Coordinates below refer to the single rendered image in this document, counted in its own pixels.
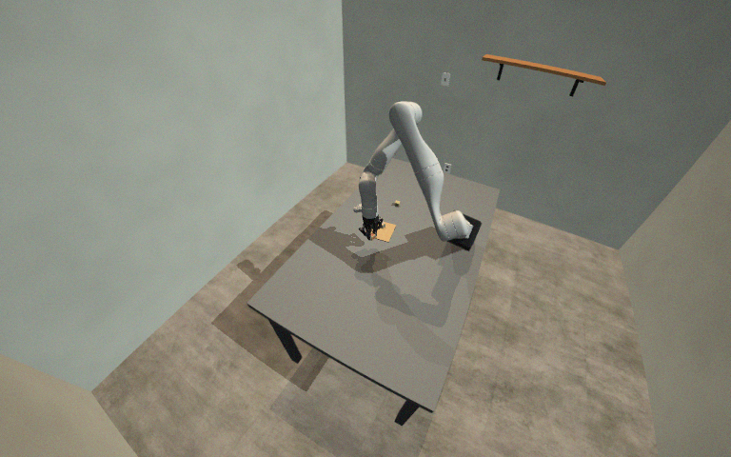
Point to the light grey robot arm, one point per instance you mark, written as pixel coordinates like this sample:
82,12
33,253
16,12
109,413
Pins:
424,163

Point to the tan flat mat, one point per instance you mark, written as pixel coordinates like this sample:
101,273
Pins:
385,233

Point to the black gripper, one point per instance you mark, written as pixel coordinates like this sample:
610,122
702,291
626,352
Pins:
371,225

